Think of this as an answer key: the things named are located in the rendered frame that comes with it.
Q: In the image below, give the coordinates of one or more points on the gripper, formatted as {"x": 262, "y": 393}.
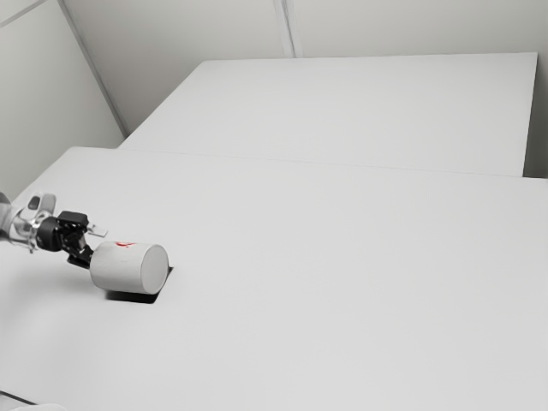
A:
{"x": 50, "y": 234}

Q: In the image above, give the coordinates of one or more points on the white mug with red print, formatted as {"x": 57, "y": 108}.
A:
{"x": 128, "y": 268}

